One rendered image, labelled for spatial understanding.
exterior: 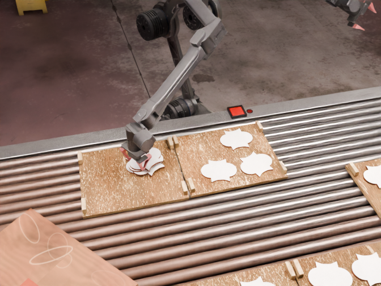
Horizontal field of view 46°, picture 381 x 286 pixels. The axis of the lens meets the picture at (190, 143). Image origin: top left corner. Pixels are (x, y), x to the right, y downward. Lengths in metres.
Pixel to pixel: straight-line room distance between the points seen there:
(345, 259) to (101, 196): 0.93
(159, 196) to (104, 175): 0.26
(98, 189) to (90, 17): 3.45
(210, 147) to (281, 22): 3.16
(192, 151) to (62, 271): 0.77
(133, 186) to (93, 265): 0.44
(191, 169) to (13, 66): 2.89
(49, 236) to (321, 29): 3.89
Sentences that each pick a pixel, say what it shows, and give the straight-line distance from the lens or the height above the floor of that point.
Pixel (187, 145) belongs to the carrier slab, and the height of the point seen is 0.94.
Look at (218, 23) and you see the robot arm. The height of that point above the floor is 1.44.
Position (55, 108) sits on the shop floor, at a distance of 3.83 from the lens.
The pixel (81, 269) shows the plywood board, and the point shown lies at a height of 1.04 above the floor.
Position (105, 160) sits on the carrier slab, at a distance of 1.94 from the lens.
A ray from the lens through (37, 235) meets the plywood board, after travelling 1.62.
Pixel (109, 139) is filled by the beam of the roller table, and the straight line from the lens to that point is 2.07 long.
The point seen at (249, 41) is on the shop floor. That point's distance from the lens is 4.58.
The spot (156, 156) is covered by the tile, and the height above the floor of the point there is 0.97.
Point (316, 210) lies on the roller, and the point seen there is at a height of 0.92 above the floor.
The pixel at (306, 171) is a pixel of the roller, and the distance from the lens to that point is 1.95.
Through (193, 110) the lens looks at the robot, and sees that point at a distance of 3.12.
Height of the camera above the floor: 2.29
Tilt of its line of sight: 43 degrees down
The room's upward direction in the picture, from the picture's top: straight up
